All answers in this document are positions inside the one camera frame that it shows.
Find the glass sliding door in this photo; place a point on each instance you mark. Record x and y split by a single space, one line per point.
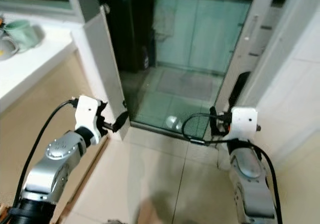
200 33

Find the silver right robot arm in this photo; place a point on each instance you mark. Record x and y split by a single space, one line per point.
250 169

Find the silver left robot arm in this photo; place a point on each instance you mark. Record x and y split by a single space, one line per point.
52 169

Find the grey ceramic mug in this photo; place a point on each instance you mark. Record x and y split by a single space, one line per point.
7 46

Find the pale green ceramic mug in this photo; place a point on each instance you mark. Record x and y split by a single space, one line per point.
22 33

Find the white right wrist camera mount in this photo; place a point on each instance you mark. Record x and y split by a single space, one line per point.
244 121

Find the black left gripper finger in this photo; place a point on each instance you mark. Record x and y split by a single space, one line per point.
121 121

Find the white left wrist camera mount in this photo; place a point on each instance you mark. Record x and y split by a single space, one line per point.
87 111

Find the beige counter cabinet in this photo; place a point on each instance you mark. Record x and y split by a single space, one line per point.
30 134

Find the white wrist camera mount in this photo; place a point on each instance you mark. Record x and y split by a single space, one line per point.
244 121
87 111

